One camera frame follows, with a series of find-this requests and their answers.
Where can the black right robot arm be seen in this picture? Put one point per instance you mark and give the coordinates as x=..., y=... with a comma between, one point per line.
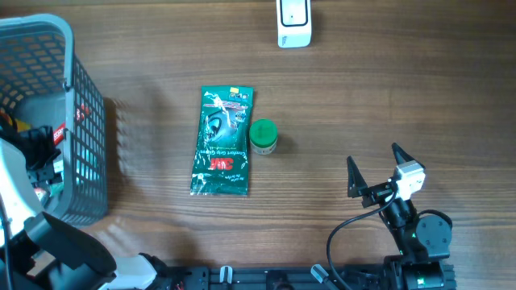
x=422, y=238

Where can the grey plastic shopping basket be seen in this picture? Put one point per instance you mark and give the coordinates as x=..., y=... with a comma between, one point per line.
x=43, y=83

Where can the green lid small jar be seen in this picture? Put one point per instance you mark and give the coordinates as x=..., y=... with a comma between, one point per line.
x=263, y=135

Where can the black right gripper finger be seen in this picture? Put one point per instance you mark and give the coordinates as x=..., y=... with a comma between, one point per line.
x=403, y=159
x=356, y=185

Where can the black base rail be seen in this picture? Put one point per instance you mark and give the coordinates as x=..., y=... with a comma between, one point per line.
x=282, y=278

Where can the white barcode scanner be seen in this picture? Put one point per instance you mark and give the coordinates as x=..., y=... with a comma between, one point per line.
x=294, y=23

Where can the sriracha sauce bottle green cap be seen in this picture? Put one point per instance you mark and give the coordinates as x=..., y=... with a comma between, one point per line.
x=17, y=124

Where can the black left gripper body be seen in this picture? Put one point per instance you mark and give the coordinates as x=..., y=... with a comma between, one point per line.
x=42, y=153

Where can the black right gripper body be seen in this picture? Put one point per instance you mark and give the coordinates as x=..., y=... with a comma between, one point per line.
x=376, y=194

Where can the red small sachet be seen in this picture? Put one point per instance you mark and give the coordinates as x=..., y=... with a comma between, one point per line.
x=59, y=134

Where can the green 3M gloves packet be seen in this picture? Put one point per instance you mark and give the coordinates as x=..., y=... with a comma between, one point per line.
x=220, y=163

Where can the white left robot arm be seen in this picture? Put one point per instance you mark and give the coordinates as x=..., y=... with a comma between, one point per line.
x=41, y=251

